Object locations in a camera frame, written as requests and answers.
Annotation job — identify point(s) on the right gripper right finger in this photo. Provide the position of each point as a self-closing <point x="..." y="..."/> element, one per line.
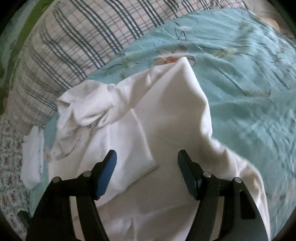
<point x="241" y="219"/>

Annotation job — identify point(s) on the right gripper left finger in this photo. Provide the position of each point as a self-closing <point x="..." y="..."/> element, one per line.
<point x="52" y="219"/>

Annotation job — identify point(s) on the white large garment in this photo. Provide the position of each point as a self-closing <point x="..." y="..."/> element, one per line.
<point x="146" y="118"/>

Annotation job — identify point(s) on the floral patterned pillow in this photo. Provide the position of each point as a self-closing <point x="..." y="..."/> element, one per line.
<point x="14" y="195"/>

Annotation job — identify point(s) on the white folded towel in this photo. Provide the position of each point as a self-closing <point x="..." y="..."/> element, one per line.
<point x="33" y="158"/>

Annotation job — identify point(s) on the teal floral bed sheet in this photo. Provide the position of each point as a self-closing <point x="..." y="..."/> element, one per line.
<point x="246" y="70"/>

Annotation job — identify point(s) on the plaid pillow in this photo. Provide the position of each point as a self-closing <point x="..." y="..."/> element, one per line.
<point x="72" y="39"/>

